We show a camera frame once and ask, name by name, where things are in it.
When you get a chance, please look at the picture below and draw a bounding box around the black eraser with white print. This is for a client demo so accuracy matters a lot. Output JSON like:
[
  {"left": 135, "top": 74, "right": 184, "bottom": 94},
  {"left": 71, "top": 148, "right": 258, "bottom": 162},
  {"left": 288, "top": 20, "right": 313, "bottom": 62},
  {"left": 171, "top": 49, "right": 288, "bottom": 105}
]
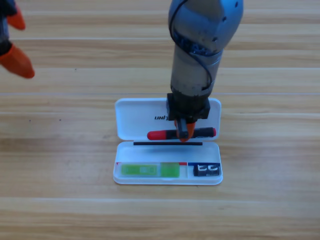
[{"left": 192, "top": 163, "right": 222, "bottom": 178}]

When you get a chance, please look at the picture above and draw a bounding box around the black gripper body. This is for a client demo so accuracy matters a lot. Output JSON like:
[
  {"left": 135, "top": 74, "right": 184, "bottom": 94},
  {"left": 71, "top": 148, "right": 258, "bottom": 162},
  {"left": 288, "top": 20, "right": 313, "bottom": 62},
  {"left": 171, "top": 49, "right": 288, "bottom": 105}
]
[
  {"left": 166, "top": 92, "right": 211, "bottom": 125},
  {"left": 0, "top": 0, "right": 18, "bottom": 57}
]

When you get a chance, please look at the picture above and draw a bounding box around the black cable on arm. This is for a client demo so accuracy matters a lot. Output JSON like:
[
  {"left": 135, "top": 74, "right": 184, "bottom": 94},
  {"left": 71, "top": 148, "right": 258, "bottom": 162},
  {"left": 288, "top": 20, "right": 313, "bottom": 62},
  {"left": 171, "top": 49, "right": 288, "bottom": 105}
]
[{"left": 168, "top": 0, "right": 216, "bottom": 91}]

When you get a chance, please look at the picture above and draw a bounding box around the green highlighter pen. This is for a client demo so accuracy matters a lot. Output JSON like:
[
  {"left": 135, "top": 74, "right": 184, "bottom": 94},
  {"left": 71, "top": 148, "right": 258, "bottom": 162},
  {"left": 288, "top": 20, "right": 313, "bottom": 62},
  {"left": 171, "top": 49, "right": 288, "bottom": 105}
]
[{"left": 120, "top": 162, "right": 181, "bottom": 178}]

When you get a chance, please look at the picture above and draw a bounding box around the black marker with red cap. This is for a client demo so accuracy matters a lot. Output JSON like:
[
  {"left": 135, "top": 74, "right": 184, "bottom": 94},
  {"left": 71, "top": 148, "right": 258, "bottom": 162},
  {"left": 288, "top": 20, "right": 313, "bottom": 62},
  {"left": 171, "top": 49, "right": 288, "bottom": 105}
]
[{"left": 146, "top": 126, "right": 217, "bottom": 141}]

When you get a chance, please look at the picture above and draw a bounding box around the white Unitree pencil case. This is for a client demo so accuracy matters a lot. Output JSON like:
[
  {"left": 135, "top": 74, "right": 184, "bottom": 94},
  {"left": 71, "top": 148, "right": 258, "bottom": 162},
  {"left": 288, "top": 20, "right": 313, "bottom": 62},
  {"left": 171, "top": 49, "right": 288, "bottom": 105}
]
[{"left": 112, "top": 97, "right": 224, "bottom": 186}]

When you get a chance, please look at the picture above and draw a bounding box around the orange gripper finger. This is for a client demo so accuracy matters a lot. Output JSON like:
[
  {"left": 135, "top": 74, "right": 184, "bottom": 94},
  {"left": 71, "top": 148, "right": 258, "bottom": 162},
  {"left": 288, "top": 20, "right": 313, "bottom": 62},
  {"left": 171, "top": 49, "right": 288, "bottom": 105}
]
[
  {"left": 0, "top": 44, "right": 36, "bottom": 79},
  {"left": 186, "top": 121, "right": 197, "bottom": 143},
  {"left": 174, "top": 118, "right": 190, "bottom": 141},
  {"left": 6, "top": 4, "right": 26, "bottom": 31}
]

